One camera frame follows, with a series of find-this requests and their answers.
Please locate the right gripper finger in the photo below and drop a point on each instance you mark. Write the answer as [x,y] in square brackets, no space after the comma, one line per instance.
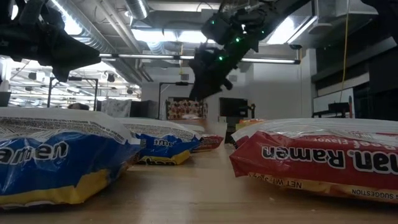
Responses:
[197,91]
[207,91]

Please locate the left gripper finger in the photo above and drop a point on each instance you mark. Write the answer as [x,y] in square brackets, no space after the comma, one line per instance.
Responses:
[77,60]
[74,43]

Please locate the red beef ramen packet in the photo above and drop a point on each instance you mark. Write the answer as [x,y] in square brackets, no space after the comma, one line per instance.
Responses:
[210,143]
[311,158]

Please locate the orange chicken ramen packet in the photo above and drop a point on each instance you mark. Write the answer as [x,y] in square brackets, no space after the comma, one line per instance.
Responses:
[252,121]

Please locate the blue soy sauce ramen packet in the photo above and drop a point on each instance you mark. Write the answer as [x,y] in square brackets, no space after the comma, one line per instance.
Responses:
[164,146]
[62,161]

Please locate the black monitor on arm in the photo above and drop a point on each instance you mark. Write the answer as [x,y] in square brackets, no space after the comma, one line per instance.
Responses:
[233,107]

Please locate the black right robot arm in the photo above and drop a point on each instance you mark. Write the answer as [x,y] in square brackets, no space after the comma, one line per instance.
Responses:
[248,25]

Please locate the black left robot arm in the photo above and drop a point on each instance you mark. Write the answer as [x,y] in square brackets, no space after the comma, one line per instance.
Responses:
[15,40]

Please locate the red white patterned cloth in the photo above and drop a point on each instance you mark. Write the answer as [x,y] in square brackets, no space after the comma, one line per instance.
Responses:
[183,110]

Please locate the person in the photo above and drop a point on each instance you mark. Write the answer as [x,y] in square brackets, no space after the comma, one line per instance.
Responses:
[78,106]

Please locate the black box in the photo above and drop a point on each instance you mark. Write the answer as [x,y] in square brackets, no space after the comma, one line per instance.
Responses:
[144,109]

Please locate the bright ceiling light panel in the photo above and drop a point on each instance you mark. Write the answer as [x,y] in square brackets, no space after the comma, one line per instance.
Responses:
[161,36]

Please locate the long led light bar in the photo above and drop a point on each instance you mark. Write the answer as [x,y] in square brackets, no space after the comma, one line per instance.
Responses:
[149,56]

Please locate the white cloth cover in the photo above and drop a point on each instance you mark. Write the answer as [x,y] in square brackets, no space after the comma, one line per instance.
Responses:
[116,108]

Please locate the black screen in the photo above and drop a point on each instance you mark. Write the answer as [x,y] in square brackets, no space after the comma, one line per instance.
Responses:
[4,99]

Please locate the angled ceiling light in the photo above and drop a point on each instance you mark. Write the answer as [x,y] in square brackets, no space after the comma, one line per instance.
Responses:
[289,31]

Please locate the white board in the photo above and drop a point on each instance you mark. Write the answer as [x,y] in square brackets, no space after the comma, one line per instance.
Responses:
[326,101]

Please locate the black rack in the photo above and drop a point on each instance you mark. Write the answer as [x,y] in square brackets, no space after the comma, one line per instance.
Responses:
[337,107]

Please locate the red floor stand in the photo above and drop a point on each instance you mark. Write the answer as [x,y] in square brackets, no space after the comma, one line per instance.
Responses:
[350,105]

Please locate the black frame stand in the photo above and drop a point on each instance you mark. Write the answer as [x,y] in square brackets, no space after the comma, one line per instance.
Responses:
[174,83]
[72,78]

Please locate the grey wall vent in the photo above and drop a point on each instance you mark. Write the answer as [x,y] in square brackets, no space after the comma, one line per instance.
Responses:
[235,78]
[184,76]

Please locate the silver spiral ceiling duct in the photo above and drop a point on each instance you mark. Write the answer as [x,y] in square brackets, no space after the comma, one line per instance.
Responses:
[93,34]
[136,7]

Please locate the black security camera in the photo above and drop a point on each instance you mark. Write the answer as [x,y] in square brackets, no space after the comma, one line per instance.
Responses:
[295,46]

